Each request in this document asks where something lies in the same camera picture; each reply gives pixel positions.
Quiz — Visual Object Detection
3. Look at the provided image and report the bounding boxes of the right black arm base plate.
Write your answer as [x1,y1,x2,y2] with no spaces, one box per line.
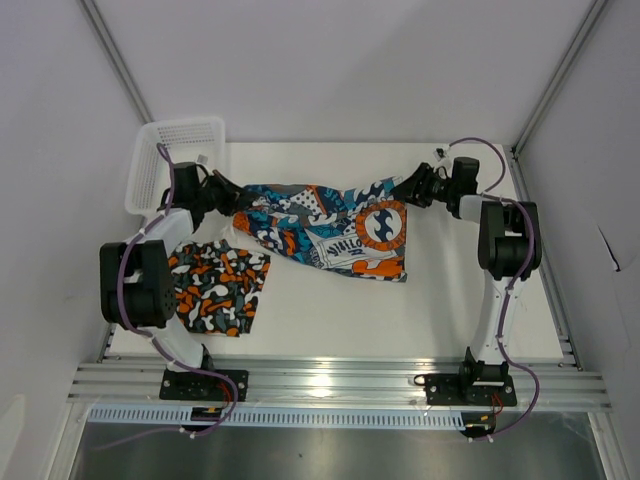
[413,373,517,407]

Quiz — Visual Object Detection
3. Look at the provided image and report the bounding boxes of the right aluminium frame post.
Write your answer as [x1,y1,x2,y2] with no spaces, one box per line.
[511,0,613,158]

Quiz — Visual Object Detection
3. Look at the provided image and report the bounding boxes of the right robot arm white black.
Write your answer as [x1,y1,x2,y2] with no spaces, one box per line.
[393,157,542,406]

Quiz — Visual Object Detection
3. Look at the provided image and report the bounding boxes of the aluminium frame post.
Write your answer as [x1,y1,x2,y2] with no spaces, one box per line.
[77,0,154,124]
[511,0,613,158]

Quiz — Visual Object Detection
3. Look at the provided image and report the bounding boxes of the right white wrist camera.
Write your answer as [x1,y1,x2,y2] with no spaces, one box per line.
[434,147,449,162]

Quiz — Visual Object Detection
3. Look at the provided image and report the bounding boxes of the white plastic basket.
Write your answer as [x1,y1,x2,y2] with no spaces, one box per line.
[124,116,225,217]

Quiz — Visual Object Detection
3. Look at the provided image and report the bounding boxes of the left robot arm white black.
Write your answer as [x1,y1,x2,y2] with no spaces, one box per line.
[99,162,257,376]

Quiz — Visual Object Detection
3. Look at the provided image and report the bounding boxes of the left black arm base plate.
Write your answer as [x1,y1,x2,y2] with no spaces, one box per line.
[159,369,249,402]

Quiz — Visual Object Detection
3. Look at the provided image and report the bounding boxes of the aluminium mounting rail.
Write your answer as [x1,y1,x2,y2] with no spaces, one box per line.
[67,355,612,413]

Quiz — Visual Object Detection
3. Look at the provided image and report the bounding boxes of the orange black camo shorts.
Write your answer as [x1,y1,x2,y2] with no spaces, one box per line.
[168,240,271,337]

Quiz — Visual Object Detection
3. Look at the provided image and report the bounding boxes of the blue orange patterned shorts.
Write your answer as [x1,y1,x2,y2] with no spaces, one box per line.
[233,176,407,282]

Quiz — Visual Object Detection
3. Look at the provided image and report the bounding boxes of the white slotted cable duct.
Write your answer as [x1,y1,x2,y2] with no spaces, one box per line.
[88,404,465,431]

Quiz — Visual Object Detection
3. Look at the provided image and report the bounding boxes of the left aluminium frame post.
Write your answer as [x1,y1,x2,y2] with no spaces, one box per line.
[77,0,154,124]

